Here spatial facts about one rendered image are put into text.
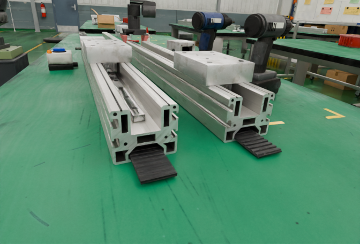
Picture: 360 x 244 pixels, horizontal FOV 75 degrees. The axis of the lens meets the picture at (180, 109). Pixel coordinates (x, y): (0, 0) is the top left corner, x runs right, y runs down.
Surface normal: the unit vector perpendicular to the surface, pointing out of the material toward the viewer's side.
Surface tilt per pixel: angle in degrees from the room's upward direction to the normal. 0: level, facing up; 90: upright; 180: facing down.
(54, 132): 0
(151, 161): 0
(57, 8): 90
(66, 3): 90
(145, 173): 0
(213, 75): 90
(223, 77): 90
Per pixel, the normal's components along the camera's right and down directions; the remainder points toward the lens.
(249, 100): -0.91, 0.11
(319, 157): 0.04, -0.93
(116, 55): 0.40, 0.36
